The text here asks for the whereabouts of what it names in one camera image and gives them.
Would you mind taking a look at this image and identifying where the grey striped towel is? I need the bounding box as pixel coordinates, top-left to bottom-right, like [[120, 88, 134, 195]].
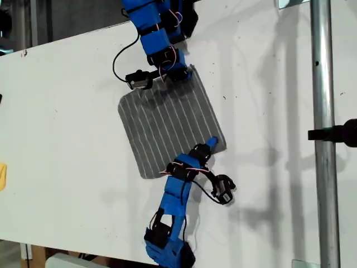
[[117, 64, 228, 180]]

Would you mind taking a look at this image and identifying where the black clamp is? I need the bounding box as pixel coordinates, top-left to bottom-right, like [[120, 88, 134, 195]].
[[307, 118, 357, 149]]

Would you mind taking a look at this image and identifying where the grey metal upright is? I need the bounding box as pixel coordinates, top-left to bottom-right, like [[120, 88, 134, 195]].
[[29, 0, 39, 47]]

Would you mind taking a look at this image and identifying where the white box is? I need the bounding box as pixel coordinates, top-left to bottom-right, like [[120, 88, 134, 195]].
[[45, 252, 112, 268]]

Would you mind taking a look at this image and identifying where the yellow object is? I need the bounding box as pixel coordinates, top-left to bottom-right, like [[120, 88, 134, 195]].
[[0, 162, 7, 192]]

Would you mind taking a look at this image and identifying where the short black camera stalk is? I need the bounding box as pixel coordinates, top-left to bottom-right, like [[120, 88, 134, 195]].
[[199, 169, 220, 185], [149, 70, 170, 80]]

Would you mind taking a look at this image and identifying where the black camera cable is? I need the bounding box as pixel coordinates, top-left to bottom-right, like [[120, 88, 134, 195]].
[[192, 180, 226, 206], [112, 30, 142, 83]]

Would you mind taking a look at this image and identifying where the black camera box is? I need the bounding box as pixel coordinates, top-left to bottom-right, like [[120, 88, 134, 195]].
[[125, 69, 153, 90], [213, 174, 238, 206]]

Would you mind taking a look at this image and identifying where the steel post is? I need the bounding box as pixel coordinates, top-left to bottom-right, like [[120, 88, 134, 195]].
[[310, 0, 342, 268]]

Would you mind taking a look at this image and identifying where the wooden table frame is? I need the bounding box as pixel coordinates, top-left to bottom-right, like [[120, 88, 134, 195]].
[[21, 243, 47, 268]]

